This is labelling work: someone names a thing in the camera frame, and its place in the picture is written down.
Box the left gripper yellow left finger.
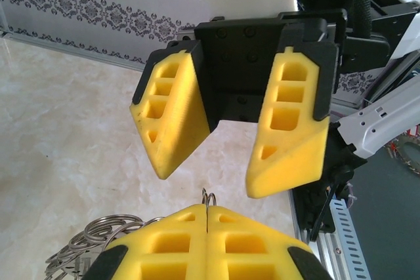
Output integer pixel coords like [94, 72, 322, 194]
[83, 203, 208, 280]

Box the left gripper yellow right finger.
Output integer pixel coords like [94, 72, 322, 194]
[207, 206, 332, 280]

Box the metal band with key rings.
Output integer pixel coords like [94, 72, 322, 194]
[44, 188, 217, 280]

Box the aluminium mounting rail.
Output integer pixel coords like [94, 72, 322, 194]
[288, 191, 333, 280]

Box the slotted grey cable duct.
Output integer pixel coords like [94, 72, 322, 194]
[327, 194, 373, 280]

